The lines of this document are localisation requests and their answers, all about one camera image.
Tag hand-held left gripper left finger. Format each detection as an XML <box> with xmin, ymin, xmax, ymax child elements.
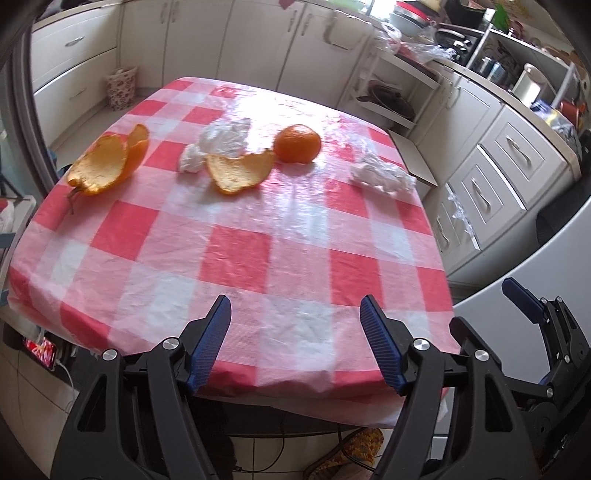
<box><xmin>51</xmin><ymin>295</ymin><xmax>232</xmax><ymax>480</ymax></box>

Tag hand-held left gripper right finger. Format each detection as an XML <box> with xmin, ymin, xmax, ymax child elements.
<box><xmin>360</xmin><ymin>295</ymin><xmax>541</xmax><ymax>480</ymax></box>

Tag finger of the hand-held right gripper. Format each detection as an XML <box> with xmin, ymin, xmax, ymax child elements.
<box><xmin>502</xmin><ymin>277</ymin><xmax>591</xmax><ymax>367</ymax></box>
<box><xmin>505</xmin><ymin>369</ymin><xmax>563</xmax><ymax>407</ymax></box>

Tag small orange peel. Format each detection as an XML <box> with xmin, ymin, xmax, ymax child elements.
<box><xmin>206</xmin><ymin>148</ymin><xmax>276</xmax><ymax>195</ymax></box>

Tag small white tissue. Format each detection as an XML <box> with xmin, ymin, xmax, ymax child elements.
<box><xmin>178</xmin><ymin>143</ymin><xmax>208</xmax><ymax>174</ymax></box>

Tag large orange peel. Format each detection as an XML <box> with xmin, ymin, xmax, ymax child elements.
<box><xmin>66</xmin><ymin>123</ymin><xmax>151</xmax><ymax>197</ymax></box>

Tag white refrigerator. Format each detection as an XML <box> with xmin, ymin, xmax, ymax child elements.
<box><xmin>450</xmin><ymin>191</ymin><xmax>591</xmax><ymax>333</ymax></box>

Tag red checkered tablecloth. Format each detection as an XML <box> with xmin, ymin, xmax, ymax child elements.
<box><xmin>7</xmin><ymin>76</ymin><xmax>455</xmax><ymax>430</ymax></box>

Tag patterned slipper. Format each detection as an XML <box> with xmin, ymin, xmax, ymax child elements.
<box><xmin>302</xmin><ymin>427</ymin><xmax>386</xmax><ymax>480</ymax></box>

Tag white drawer cabinet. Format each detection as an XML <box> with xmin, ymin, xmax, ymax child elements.
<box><xmin>406</xmin><ymin>74</ymin><xmax>583</xmax><ymax>280</ymax></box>

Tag phone with red screen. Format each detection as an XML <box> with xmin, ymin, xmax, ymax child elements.
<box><xmin>21</xmin><ymin>336</ymin><xmax>63</xmax><ymax>372</ymax></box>

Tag white step stool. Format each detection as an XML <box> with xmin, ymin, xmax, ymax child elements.
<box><xmin>387</xmin><ymin>128</ymin><xmax>440</xmax><ymax>188</ymax></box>

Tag red pan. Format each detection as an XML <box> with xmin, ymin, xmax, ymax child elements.
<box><xmin>560</xmin><ymin>98</ymin><xmax>591</xmax><ymax>124</ymax></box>

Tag white thermos pot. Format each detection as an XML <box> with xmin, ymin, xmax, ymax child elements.
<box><xmin>512</xmin><ymin>64</ymin><xmax>554</xmax><ymax>106</ymax></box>

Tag whole orange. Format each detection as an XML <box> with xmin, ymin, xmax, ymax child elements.
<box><xmin>273</xmin><ymin>124</ymin><xmax>322</xmax><ymax>164</ymax></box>

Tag dark frying pan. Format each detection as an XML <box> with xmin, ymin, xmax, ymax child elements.
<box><xmin>358</xmin><ymin>79</ymin><xmax>417</xmax><ymax>121</ymax></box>

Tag metal kitchen shelf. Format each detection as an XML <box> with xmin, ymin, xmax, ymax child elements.
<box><xmin>464</xmin><ymin>21</ymin><xmax>591</xmax><ymax>139</ymax></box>

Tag white trolley rack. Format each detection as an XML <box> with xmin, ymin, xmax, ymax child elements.
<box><xmin>344</xmin><ymin>44</ymin><xmax>445</xmax><ymax>136</ymax></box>

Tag black countertop oven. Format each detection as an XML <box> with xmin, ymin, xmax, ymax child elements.
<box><xmin>436</xmin><ymin>7</ymin><xmax>488</xmax><ymax>63</ymax></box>

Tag floral waste bin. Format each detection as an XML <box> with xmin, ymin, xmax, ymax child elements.
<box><xmin>106</xmin><ymin>66</ymin><xmax>139</xmax><ymax>112</ymax></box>

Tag clear plastic bags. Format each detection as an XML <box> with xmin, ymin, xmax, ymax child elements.
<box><xmin>369</xmin><ymin>22</ymin><xmax>455</xmax><ymax>65</ymax></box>

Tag white base cabinets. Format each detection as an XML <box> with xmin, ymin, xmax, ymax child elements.
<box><xmin>28</xmin><ymin>0</ymin><xmax>386</xmax><ymax>144</ymax></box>

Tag stack of bowls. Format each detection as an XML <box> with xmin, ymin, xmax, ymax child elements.
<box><xmin>390</xmin><ymin>0</ymin><xmax>437</xmax><ymax>35</ymax></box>

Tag hanging towel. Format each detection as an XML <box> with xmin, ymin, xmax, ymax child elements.
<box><xmin>323</xmin><ymin>8</ymin><xmax>352</xmax><ymax>48</ymax></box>

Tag clear bag on drawer handle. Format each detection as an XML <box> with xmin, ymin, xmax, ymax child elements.
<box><xmin>444</xmin><ymin>190</ymin><xmax>477</xmax><ymax>238</ymax></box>

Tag black cable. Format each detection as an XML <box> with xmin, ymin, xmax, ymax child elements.
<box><xmin>231</xmin><ymin>427</ymin><xmax>377</xmax><ymax>474</ymax></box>

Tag white cable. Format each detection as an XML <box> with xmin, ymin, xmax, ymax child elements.
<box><xmin>54</xmin><ymin>362</ymin><xmax>81</xmax><ymax>407</ymax></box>

